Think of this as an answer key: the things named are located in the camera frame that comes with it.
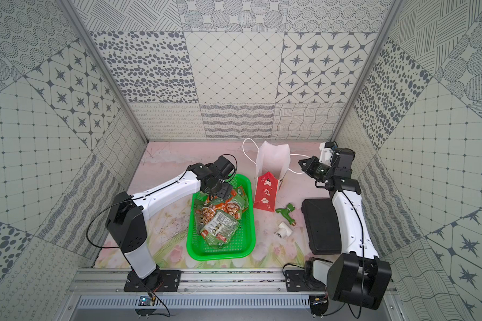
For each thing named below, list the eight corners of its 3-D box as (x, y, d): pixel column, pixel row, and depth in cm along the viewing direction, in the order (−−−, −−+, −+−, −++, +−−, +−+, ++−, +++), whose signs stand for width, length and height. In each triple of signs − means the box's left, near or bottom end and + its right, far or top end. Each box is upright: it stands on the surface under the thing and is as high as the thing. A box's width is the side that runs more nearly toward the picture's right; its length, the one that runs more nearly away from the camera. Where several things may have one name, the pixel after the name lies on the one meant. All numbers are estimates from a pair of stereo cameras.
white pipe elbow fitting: (283, 241, 85) (284, 239, 83) (273, 231, 88) (274, 229, 86) (292, 233, 88) (293, 230, 85) (282, 223, 91) (283, 220, 88)
